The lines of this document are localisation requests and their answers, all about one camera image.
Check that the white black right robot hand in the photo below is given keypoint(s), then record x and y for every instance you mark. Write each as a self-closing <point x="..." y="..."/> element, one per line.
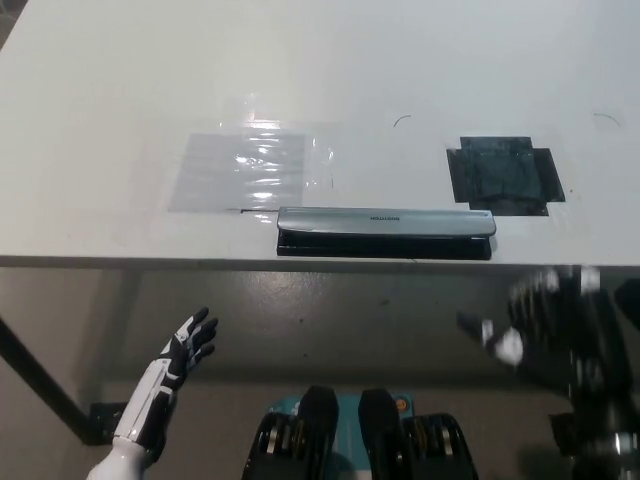
<point x="555" y="325"/>

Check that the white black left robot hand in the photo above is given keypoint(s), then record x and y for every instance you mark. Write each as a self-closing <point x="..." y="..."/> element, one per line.
<point x="170" y="365"/>

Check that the black teal robot torso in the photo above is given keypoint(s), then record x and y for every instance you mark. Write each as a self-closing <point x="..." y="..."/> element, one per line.
<point x="370" y="440"/>

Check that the black table foot plate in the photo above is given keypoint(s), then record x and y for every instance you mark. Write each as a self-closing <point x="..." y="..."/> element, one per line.
<point x="107" y="422"/>

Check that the black table leg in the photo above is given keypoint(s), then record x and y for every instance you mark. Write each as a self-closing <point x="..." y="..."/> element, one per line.
<point x="40" y="375"/>

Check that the black tape patch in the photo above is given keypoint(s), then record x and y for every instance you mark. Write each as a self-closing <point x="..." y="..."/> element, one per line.
<point x="502" y="175"/>

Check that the clear plastic bag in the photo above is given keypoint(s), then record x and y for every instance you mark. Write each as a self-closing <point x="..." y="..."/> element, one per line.
<point x="240" y="172"/>

